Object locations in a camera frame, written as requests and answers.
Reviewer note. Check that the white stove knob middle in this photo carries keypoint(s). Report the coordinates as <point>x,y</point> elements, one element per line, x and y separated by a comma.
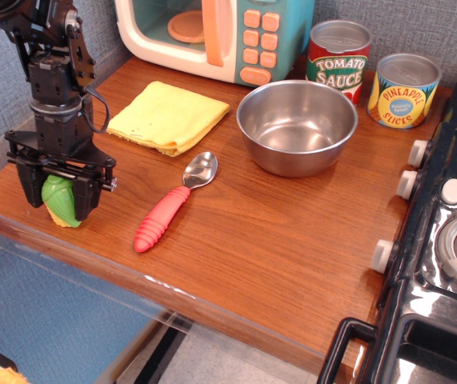
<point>406,184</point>

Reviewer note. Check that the yellow folded cloth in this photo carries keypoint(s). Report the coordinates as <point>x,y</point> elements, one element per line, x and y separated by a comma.
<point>168,118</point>

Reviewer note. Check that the green yellow toy corn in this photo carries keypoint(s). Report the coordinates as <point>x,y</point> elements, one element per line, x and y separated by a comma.
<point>58,197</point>

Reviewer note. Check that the white stove knob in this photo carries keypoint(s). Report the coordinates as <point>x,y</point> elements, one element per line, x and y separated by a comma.
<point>381,255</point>
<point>417,153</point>
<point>406,184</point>

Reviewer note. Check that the black toy stove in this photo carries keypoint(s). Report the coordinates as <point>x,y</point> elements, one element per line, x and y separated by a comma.
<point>414,339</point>

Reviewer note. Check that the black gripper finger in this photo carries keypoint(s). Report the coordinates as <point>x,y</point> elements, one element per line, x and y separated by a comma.
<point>87,192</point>
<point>32,177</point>

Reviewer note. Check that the white stove knob rear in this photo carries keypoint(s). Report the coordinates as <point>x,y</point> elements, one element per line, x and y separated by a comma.
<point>417,153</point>

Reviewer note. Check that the orange fuzzy object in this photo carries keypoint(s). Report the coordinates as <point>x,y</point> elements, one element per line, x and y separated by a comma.
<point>10,376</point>

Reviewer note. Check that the pineapple slices can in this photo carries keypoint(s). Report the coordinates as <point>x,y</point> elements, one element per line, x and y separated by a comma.
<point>403,90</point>

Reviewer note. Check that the teal toy microwave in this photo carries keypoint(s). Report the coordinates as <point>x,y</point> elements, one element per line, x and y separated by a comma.
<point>250,43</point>

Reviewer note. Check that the red handled metal spoon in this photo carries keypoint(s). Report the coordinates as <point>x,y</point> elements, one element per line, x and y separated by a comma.
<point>200,171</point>

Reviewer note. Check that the tomato sauce can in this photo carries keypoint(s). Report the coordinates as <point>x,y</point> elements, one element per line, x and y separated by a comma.
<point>338,56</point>

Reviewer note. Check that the white stove knob front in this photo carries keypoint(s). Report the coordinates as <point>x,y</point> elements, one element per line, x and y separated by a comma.
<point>381,255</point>

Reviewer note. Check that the stainless steel bowl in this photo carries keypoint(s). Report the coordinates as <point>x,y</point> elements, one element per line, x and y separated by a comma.
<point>296,128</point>

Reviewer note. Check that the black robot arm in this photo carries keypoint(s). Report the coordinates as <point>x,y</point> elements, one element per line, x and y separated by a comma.
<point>52,51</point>

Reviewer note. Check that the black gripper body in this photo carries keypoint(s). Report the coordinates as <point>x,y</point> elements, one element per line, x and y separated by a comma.
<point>62,141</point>

